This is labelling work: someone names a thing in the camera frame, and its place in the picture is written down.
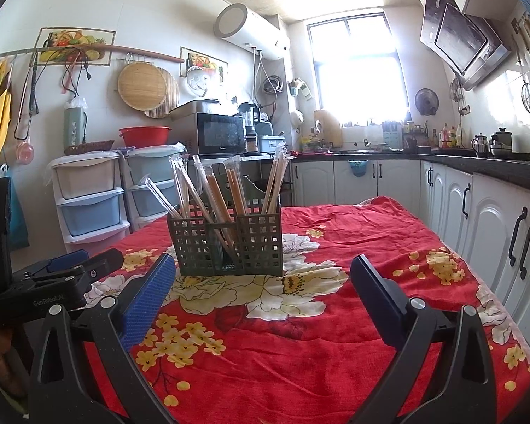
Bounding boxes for green plastic utensil basket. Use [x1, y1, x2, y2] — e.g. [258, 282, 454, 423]
[167, 172, 284, 277]

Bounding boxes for pink hanging pouch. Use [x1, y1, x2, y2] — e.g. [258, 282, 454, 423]
[15, 139, 35, 163]

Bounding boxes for large fruit wall poster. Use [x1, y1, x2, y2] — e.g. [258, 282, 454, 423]
[34, 26, 116, 67]

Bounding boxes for pile of chopsticks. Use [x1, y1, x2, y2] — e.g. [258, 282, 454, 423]
[145, 146, 292, 270]

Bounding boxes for metal baking pan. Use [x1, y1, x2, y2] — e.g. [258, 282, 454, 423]
[170, 99, 221, 121]

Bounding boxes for person's left hand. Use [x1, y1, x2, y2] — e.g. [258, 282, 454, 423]
[0, 324, 27, 402]

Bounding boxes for white base cabinets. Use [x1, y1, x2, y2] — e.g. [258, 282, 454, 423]
[290, 159, 530, 341]

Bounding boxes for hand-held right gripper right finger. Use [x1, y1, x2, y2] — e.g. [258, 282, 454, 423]
[350, 254, 497, 424]

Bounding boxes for beige jug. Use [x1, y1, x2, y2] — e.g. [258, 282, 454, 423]
[313, 110, 343, 147]

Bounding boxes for brown woven basket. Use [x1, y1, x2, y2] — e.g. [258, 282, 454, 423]
[64, 140, 115, 156]

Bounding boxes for grey metal hanging rail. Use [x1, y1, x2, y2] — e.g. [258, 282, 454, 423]
[0, 48, 40, 69]

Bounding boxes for kitchen window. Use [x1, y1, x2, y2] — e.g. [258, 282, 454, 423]
[307, 12, 409, 126]

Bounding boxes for steel range hood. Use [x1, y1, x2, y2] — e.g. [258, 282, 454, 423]
[415, 0, 512, 91]

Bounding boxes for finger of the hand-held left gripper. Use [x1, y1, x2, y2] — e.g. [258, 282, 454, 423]
[77, 248, 124, 292]
[12, 249, 89, 281]

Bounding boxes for white water heater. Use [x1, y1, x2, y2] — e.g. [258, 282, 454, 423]
[214, 3, 291, 60]

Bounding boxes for black kitchen counter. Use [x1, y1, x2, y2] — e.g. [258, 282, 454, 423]
[291, 150, 530, 197]

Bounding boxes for red floral cloth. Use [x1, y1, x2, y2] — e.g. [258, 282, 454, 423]
[81, 195, 530, 424]

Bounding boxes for red plastic basin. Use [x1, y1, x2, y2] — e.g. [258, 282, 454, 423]
[118, 126, 173, 147]

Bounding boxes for small fruit wall poster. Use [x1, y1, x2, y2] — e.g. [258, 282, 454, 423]
[179, 45, 227, 84]

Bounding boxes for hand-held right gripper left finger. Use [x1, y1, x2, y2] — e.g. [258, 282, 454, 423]
[27, 253, 178, 424]

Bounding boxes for white blue drawer unit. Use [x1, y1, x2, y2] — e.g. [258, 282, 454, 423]
[48, 150, 130, 254]

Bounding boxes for long wooden stick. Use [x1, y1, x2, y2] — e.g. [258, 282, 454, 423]
[35, 44, 185, 63]

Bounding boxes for grey blue drawer unit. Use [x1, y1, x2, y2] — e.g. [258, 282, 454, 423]
[121, 143, 188, 232]

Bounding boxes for black microwave oven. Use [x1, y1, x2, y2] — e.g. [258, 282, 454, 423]
[172, 112, 244, 156]

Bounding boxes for group of condiment bottles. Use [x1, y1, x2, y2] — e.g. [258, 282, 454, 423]
[430, 123, 464, 148]

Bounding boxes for white plastic colander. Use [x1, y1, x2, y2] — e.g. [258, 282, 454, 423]
[186, 66, 212, 98]

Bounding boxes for round bamboo tray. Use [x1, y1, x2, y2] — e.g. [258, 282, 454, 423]
[117, 62, 167, 111]

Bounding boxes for grey plastic box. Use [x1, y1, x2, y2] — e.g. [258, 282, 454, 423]
[257, 135, 287, 154]

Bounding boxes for round bamboo mat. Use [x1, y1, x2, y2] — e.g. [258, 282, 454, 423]
[143, 67, 179, 119]

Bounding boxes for small wall fan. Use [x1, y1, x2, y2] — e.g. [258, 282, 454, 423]
[414, 88, 440, 116]

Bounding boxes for metal shelf rack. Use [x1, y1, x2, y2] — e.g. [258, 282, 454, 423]
[238, 152, 294, 208]

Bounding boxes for black blender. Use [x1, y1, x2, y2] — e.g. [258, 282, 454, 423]
[239, 102, 261, 154]

